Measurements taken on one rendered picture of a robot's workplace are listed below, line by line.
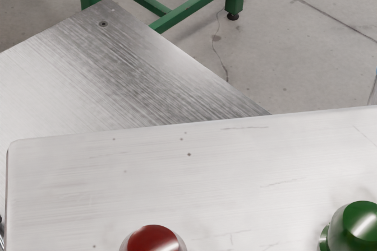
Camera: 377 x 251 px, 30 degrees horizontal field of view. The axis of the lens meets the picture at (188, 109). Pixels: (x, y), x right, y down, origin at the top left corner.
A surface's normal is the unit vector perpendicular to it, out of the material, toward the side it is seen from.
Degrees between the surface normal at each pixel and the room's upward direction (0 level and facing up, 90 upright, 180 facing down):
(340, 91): 0
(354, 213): 14
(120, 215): 0
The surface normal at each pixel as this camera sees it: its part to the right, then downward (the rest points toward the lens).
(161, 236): 0.19, -0.80
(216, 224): 0.03, -0.69
